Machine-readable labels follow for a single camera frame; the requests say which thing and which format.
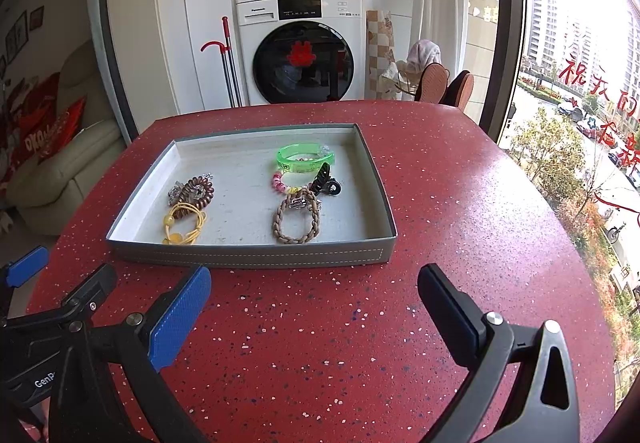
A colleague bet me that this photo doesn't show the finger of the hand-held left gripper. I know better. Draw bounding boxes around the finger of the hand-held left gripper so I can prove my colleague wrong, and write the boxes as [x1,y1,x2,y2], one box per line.
[50,263,118,324]
[0,245,50,291]

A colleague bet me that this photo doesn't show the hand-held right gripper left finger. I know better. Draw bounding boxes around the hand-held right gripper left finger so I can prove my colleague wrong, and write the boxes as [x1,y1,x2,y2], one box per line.
[47,265,213,443]

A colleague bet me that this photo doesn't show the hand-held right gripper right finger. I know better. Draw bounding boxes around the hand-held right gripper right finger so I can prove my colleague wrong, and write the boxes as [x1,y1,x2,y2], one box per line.
[417,264,581,443]

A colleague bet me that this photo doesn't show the yellow beaded hair tie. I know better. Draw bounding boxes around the yellow beaded hair tie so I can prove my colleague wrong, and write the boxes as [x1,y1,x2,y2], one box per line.
[161,200,208,246]

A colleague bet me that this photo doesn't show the brown spiral hair tie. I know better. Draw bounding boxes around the brown spiral hair tie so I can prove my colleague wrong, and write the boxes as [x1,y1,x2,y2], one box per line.
[180,176,217,210]

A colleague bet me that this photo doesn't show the brown braided bracelet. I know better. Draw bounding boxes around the brown braided bracelet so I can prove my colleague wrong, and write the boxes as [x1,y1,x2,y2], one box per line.
[271,188,321,245]

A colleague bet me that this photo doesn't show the grey jewelry tray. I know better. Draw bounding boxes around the grey jewelry tray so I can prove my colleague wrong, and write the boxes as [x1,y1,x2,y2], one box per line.
[105,123,398,270]

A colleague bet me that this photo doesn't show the black hair claw clip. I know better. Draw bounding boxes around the black hair claw clip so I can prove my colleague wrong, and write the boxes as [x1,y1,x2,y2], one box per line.
[309,162,346,198]

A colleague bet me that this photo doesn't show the cream leather sofa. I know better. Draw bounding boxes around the cream leather sofa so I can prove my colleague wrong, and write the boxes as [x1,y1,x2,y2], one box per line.
[5,40,126,236]

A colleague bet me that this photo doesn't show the large red printed cushion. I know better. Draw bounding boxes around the large red printed cushion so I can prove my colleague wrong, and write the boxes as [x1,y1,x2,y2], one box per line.
[0,73,61,174]

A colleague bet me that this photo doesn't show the small red printed cushion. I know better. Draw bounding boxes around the small red printed cushion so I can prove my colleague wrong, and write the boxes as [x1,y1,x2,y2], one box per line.
[40,96,88,159]

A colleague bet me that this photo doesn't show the brown round-back chair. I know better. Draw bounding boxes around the brown round-back chair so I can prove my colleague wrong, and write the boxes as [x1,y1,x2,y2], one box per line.
[445,70,475,113]
[415,62,449,105]

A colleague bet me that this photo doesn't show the white fabric bag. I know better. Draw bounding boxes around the white fabric bag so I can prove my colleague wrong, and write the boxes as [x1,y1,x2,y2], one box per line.
[377,60,416,100]

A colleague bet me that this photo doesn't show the white towel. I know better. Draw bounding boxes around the white towel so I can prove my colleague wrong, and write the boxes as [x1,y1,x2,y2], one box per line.
[406,39,443,74]

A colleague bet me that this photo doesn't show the red window decals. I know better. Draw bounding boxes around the red window decals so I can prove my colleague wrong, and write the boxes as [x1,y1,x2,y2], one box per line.
[557,48,640,214]

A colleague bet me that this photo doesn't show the checkered beige panel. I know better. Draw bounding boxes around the checkered beige panel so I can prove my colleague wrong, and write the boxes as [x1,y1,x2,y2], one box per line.
[366,10,397,100]

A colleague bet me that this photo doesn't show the white tall cabinet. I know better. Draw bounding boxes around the white tall cabinet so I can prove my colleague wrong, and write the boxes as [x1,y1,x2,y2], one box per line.
[105,0,248,134]

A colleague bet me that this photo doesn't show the white washing machine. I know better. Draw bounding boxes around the white washing machine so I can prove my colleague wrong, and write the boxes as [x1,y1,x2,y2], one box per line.
[235,0,366,106]

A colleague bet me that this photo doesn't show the red paper door decoration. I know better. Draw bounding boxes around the red paper door decoration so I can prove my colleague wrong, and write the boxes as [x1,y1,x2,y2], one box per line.
[287,40,316,69]

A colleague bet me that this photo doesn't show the colourful beaded bracelet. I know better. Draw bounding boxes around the colourful beaded bracelet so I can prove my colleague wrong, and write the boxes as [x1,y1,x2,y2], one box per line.
[271,170,313,196]

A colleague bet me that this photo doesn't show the green translucent bracelet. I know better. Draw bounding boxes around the green translucent bracelet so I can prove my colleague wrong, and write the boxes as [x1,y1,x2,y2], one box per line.
[276,142,335,174]

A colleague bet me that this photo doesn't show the red-handled mop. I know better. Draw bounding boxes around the red-handled mop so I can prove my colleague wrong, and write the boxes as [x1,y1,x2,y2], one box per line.
[201,16,244,107]

